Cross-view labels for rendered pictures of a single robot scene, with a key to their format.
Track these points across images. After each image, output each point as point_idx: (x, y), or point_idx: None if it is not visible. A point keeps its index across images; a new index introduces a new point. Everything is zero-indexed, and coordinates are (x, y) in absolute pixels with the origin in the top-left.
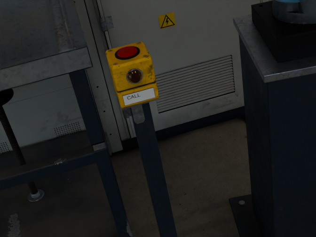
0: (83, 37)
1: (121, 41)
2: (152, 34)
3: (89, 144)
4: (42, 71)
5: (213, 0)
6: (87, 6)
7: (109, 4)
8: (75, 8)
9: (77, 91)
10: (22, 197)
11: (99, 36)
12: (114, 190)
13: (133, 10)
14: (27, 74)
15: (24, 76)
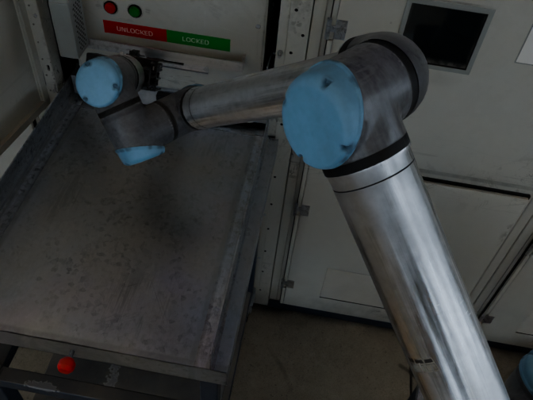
0: (231, 348)
1: (310, 229)
2: (348, 237)
3: None
4: (169, 370)
5: None
6: (288, 186)
7: (313, 196)
8: (248, 271)
9: (203, 385)
10: None
11: (288, 214)
12: None
13: (337, 210)
14: (152, 366)
15: (147, 366)
